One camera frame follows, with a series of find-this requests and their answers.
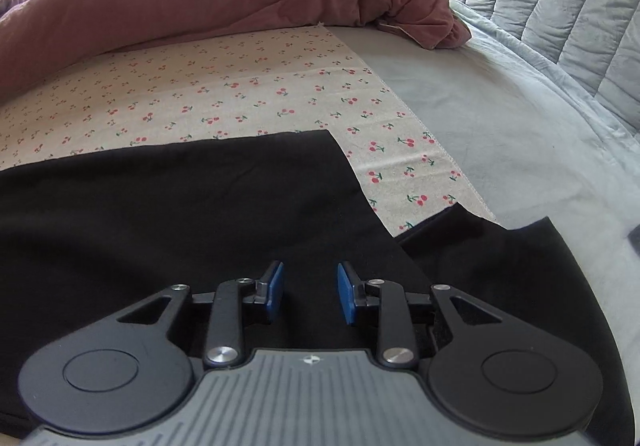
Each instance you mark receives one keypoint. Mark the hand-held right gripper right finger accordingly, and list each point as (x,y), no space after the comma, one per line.
(346,294)

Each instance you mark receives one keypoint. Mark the light blue bed sheet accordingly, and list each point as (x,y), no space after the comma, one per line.
(500,126)

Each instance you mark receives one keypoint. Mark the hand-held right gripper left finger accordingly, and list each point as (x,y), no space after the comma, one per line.
(273,292)

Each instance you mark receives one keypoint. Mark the black pants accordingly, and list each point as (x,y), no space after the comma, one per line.
(175,216)

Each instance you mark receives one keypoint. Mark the cherry print bed sheet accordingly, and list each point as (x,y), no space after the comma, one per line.
(250,91)

